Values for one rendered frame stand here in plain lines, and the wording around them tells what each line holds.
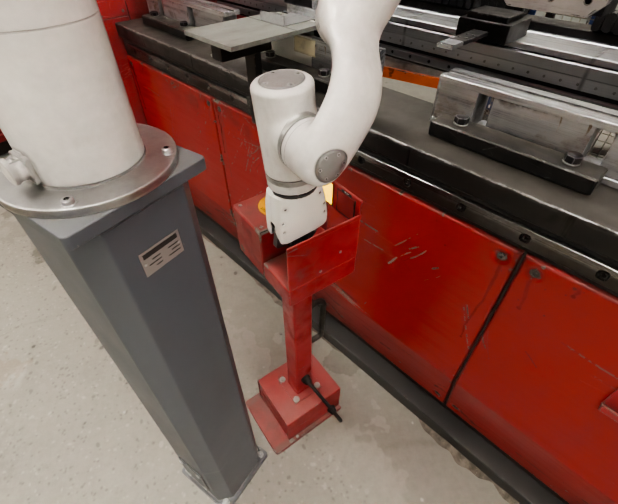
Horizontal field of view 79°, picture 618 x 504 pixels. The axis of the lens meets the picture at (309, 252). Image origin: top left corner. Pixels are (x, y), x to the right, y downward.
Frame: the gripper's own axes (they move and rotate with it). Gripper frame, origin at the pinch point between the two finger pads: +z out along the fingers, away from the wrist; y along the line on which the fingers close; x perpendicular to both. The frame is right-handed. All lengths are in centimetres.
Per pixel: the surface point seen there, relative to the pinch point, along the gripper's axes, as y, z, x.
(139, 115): -2, 22, -129
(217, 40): -8.9, -25.4, -40.1
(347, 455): 3, 74, 17
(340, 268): -5.2, 4.9, 4.9
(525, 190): -30.6, -11.0, 21.6
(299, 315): 1.5, 23.4, -2.4
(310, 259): 1.3, -2.2, 4.8
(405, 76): -175, 57, -137
